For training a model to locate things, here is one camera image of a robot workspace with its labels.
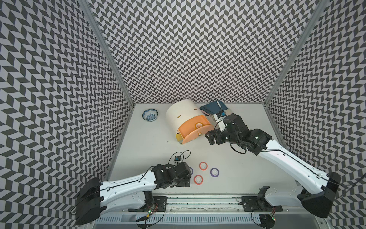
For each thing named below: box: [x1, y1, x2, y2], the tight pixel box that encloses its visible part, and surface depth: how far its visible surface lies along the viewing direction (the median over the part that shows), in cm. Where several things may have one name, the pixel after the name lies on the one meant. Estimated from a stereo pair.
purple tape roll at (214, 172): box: [210, 167, 220, 178], surface depth 85 cm
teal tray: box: [199, 100, 229, 115], surface depth 119 cm
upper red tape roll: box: [199, 161, 208, 171], surface depth 88 cm
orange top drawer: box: [178, 115, 215, 145], surface depth 81 cm
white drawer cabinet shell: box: [165, 99, 207, 139], surface depth 87 cm
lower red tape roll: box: [193, 174, 204, 186], surface depth 82 cm
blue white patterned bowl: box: [142, 108, 159, 122], surface depth 110 cm
